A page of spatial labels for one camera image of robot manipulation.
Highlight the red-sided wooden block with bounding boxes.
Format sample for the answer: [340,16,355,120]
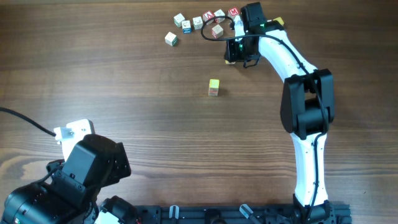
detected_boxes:
[211,24,224,39]

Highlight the yellow-top tower block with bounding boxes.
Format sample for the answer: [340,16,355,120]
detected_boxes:
[209,79,220,91]

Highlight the green-sided wooden tower block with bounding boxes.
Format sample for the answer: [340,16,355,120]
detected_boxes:
[225,60,236,65]

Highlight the orange-sided bird block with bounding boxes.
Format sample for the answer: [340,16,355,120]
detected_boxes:
[208,91,218,96]

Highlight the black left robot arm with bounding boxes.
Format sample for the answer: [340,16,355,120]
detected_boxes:
[1,134,137,223]

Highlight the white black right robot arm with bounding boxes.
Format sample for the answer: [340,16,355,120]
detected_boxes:
[225,2,335,223]

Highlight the red letter M block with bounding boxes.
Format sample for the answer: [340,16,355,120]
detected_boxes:
[228,7,240,20]

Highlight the yellow wooden block right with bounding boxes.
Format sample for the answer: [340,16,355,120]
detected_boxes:
[274,17,284,26]

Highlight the wooden block beside A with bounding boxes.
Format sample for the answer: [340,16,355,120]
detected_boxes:
[214,9,225,24]

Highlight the red letter A block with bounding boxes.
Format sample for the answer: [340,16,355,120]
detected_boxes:
[202,11,215,24]

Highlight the plain wooden picture block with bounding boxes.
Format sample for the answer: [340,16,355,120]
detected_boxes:
[192,16,203,30]

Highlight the blue-sided wooden block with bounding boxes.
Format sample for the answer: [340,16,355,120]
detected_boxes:
[182,21,192,34]

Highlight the green-edged wooden block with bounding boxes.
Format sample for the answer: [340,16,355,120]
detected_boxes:
[174,13,185,27]

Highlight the black right camera cable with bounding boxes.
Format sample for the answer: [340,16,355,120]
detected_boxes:
[200,15,329,223]

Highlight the black camera cable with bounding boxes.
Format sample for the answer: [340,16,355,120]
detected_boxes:
[0,106,57,138]
[200,15,329,223]

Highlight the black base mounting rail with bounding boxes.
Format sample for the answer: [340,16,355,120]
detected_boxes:
[135,203,352,224]

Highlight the black left camera cable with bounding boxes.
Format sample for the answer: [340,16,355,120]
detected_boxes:
[0,106,57,138]

